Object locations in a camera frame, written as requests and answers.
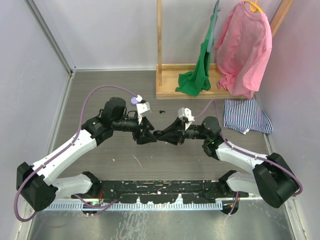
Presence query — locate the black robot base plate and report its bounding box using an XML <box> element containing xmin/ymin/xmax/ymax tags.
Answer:
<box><xmin>79</xmin><ymin>180</ymin><xmax>236</xmax><ymax>204</ymax></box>

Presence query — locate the orange clothes hanger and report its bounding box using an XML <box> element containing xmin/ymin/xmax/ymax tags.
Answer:
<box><xmin>244</xmin><ymin>0</ymin><xmax>264</xmax><ymax>14</ymax></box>

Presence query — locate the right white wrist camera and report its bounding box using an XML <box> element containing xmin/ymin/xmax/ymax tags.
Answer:
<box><xmin>178</xmin><ymin>107</ymin><xmax>195</xmax><ymax>124</ymax></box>

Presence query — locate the aluminium corner frame profile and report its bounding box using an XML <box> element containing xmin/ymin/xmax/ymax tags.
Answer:
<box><xmin>24</xmin><ymin>0</ymin><xmax>77</xmax><ymax>76</ymax></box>

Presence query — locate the blue white striped cloth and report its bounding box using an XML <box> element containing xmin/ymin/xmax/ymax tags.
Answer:
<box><xmin>222</xmin><ymin>99</ymin><xmax>273</xmax><ymax>135</ymax></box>

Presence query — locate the black round earbud case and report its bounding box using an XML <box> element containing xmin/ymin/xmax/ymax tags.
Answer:
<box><xmin>153</xmin><ymin>130</ymin><xmax>162</xmax><ymax>137</ymax></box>

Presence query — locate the slotted grey cable duct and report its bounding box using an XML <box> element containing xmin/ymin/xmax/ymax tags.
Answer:
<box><xmin>44</xmin><ymin>198</ymin><xmax>223</xmax><ymax>212</ymax></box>

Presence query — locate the green cloth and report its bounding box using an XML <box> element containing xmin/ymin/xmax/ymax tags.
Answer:
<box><xmin>175</xmin><ymin>14</ymin><xmax>217</xmax><ymax>97</ymax></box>

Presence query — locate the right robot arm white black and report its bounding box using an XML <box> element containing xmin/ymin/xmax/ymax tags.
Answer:
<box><xmin>154</xmin><ymin>116</ymin><xmax>301</xmax><ymax>208</ymax></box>

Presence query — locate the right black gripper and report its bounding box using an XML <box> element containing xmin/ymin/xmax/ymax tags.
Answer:
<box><xmin>158</xmin><ymin>116</ymin><xmax>210</xmax><ymax>145</ymax></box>

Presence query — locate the pink t-shirt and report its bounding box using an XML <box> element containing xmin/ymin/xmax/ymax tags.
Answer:
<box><xmin>214</xmin><ymin>1</ymin><xmax>272</xmax><ymax>99</ymax></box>

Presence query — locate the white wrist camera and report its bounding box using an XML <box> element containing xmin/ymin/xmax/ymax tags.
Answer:
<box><xmin>178</xmin><ymin>107</ymin><xmax>195</xmax><ymax>124</ymax></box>
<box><xmin>136</xmin><ymin>94</ymin><xmax>152</xmax><ymax>124</ymax></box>

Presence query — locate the wooden clothes rack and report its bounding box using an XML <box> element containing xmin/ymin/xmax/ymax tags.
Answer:
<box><xmin>155</xmin><ymin>0</ymin><xmax>293</xmax><ymax>100</ymax></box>

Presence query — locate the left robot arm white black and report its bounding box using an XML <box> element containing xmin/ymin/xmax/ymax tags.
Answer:
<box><xmin>16</xmin><ymin>97</ymin><xmax>157</xmax><ymax>212</ymax></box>

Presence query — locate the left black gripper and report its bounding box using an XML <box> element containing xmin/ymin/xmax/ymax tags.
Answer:
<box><xmin>112</xmin><ymin>113</ymin><xmax>157</xmax><ymax>144</ymax></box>

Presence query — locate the blue clothes hanger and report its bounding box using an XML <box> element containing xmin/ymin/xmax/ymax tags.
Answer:
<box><xmin>206</xmin><ymin>0</ymin><xmax>220</xmax><ymax>53</ymax></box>

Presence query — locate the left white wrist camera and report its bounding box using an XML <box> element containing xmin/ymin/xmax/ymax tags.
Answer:
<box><xmin>136</xmin><ymin>94</ymin><xmax>152</xmax><ymax>124</ymax></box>

